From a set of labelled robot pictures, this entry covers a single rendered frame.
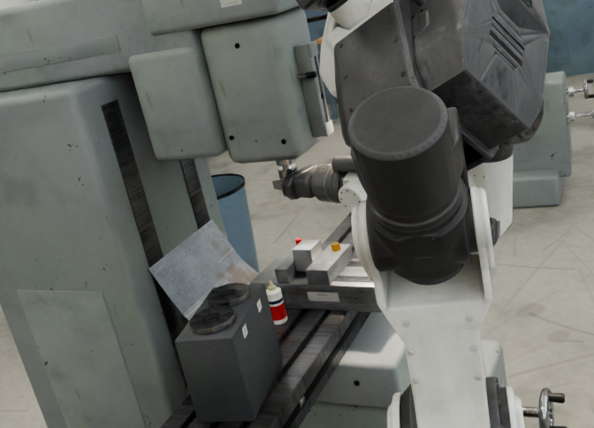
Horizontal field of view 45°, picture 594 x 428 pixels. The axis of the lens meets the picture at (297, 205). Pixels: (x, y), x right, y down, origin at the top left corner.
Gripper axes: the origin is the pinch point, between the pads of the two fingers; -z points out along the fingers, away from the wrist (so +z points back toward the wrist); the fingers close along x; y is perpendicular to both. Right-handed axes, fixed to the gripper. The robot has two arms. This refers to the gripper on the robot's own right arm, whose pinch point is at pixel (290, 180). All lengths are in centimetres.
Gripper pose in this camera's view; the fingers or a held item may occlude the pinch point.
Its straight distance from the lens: 172.1
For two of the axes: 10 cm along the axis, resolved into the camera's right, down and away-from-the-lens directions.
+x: -6.5, 3.7, -6.6
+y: 2.1, 9.3, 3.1
